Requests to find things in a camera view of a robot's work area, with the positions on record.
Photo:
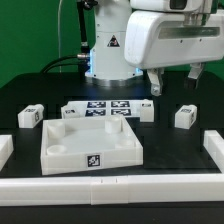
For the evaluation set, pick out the white front fence rail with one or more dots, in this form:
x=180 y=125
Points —
x=111 y=190

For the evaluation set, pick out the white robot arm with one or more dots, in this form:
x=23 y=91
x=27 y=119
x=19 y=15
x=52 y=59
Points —
x=107 y=64

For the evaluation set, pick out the white square table top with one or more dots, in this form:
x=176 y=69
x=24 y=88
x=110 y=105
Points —
x=88 y=143

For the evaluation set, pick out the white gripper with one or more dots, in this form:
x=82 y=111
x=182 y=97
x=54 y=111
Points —
x=156 y=40

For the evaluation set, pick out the white fence block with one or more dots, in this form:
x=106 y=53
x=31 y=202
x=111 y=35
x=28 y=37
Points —
x=214 y=144
x=6 y=149

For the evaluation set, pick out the white left fence block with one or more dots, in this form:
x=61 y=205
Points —
x=6 y=149

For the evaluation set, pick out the white right fence block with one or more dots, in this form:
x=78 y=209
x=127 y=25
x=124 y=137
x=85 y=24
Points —
x=214 y=144

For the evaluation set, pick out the white fiducial marker sheet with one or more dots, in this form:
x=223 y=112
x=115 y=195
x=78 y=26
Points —
x=127 y=108

